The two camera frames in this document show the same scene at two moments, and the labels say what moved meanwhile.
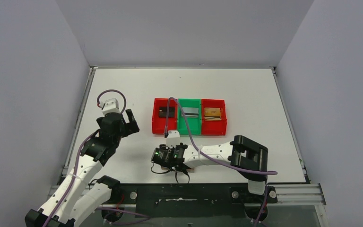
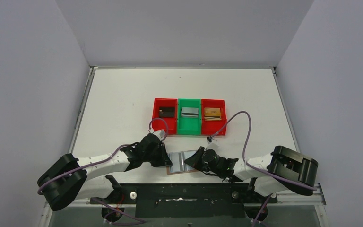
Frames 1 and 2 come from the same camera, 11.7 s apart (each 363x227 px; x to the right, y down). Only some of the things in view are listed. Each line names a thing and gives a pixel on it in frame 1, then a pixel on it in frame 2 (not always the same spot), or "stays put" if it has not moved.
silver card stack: x=190 y=112 stays put
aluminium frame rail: x=303 y=195 stays put
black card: x=163 y=110 stays put
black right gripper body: x=175 y=166 -> x=195 y=158
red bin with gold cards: x=213 y=122 stays put
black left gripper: x=124 y=126 -> x=162 y=153
